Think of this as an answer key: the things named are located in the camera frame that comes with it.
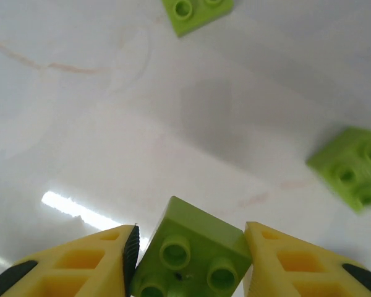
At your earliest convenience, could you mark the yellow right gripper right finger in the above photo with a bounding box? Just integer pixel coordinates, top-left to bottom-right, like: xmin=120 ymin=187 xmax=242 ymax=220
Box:
xmin=243 ymin=221 xmax=371 ymax=297

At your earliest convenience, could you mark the green two-by-four lego brick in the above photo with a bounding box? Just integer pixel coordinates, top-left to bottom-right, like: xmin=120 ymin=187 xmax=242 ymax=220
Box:
xmin=129 ymin=196 xmax=254 ymax=297
xmin=161 ymin=0 xmax=235 ymax=38

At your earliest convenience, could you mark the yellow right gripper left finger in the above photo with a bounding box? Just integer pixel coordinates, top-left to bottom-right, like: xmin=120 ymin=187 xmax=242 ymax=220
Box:
xmin=0 ymin=224 xmax=140 ymax=297

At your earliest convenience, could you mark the green two-by-two lego brick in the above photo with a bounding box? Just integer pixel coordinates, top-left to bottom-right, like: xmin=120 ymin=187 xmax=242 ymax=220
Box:
xmin=305 ymin=126 xmax=371 ymax=215

